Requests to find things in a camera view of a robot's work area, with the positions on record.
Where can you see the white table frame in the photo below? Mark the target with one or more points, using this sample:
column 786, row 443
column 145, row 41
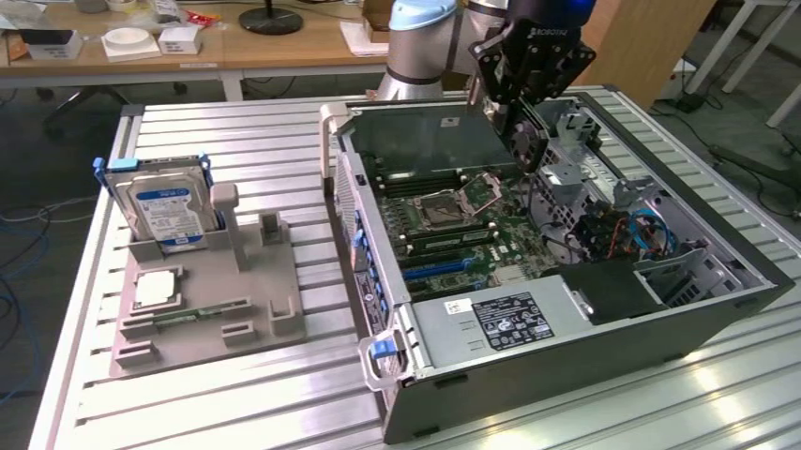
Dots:
column 747, row 47

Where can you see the white paper stack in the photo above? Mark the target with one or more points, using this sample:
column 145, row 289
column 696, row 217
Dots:
column 363, row 40

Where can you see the blue expansion slot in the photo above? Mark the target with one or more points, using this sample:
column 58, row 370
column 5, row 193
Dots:
column 433, row 268

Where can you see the small white labelled box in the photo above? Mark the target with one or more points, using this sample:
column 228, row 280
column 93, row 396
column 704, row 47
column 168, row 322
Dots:
column 178, row 41

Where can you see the low metal disk bay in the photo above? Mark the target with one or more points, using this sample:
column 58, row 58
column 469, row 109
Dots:
column 687, row 281

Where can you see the CPU socket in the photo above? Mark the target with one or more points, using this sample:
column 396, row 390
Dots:
column 440, row 211

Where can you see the red packet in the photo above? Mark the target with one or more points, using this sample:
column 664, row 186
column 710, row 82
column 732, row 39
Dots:
column 205, row 20

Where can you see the hard disk in blue caddy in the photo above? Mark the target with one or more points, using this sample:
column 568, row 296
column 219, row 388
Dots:
column 165, row 211

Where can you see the open black PC case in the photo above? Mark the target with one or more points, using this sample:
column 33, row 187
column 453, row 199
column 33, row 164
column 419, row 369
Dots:
column 563, row 365

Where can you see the labelled RAM stick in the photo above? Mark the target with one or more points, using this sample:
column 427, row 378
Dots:
column 449, row 240

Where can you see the grey cup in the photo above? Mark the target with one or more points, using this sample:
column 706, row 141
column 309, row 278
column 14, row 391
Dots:
column 92, row 5

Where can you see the small silver chipset heatsink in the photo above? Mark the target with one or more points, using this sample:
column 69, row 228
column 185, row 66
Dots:
column 512, row 275

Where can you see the silver CPU chip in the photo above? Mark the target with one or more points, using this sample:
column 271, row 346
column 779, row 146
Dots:
column 153, row 288

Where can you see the bare green RAM stick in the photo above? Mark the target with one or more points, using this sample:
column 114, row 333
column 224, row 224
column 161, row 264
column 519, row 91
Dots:
column 193, row 315

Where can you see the black power brick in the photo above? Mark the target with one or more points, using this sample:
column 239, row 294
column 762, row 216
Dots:
column 690, row 104

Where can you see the tall metal disk bay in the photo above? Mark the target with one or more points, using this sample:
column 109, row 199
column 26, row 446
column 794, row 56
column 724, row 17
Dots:
column 568, row 185

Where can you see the grey plastic parts rack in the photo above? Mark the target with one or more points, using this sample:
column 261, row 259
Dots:
column 205, row 276

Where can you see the white box with black top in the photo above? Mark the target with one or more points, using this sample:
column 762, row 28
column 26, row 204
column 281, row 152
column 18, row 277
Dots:
column 53, row 44

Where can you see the wooden desk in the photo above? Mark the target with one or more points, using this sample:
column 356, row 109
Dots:
column 74, row 66

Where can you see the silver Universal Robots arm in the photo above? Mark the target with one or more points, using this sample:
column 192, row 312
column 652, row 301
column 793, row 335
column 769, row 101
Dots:
column 425, row 42

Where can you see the black stand base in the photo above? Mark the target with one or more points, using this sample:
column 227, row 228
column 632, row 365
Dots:
column 750, row 159

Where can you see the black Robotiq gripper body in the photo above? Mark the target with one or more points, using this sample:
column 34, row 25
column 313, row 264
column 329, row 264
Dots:
column 544, row 47

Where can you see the dark chair base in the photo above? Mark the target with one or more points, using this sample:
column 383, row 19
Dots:
column 74, row 100

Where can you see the brown cardboard box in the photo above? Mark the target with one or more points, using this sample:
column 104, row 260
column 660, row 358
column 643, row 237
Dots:
column 377, row 14

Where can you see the wooden cabinet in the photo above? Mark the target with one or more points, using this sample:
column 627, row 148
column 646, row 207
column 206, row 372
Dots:
column 644, row 37

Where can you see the black round lamp base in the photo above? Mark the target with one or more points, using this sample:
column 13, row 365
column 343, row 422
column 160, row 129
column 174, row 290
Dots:
column 272, row 22

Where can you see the metal socket cover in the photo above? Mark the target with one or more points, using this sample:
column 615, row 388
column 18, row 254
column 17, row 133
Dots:
column 484, row 190

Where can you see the white tape roll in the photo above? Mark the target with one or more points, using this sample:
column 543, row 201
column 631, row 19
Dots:
column 121, row 4

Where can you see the grey power supply unit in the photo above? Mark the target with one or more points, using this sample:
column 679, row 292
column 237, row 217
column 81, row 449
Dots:
column 449, row 328

